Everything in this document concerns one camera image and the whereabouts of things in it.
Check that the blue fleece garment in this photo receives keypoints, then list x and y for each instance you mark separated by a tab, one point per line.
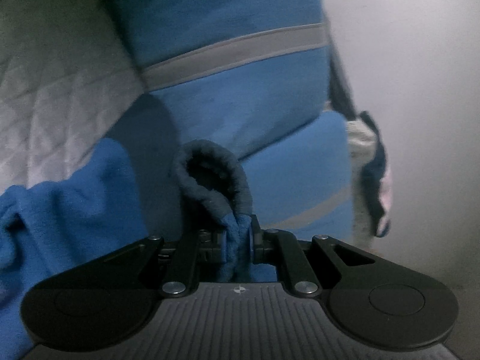
75	213

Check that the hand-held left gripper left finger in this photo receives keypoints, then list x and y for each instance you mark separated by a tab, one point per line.
212	247

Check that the blue pillow with grey stripes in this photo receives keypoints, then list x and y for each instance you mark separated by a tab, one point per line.
300	165
225	101

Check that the grey quilted bedspread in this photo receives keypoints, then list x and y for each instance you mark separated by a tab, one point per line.
56	101

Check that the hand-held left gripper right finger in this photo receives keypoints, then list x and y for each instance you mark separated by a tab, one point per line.
257	240

